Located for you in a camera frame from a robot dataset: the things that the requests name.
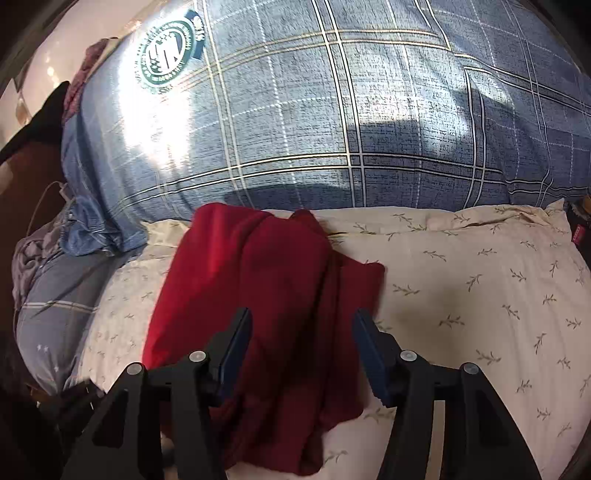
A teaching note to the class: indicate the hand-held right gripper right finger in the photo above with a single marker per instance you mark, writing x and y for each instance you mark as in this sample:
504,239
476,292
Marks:
371,364

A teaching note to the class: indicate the dark bag with red label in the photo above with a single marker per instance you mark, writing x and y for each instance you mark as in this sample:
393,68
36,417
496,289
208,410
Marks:
579,226

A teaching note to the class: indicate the cream leaf-print pillow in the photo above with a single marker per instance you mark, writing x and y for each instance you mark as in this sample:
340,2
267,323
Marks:
461,300

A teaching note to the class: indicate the grey crumpled cloth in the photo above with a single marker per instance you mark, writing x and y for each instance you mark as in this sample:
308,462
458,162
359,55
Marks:
32,258

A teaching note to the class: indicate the white charger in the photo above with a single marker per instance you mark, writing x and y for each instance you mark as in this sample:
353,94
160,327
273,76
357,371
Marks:
65,194

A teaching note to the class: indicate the blue plaid quilt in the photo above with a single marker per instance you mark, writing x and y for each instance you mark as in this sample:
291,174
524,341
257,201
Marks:
300,115

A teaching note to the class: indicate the dark red knit garment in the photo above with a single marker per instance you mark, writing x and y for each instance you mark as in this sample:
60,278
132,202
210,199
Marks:
277,286

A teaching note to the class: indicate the brown wooden headboard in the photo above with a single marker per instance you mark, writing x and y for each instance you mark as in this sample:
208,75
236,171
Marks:
23,194

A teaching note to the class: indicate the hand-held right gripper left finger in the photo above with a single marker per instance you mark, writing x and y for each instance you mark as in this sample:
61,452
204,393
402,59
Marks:
233,364

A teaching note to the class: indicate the dark cloth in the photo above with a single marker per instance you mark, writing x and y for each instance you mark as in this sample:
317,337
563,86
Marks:
41,117

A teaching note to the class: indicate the purple patterned cloth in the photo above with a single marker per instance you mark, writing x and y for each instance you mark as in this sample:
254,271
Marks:
85,69

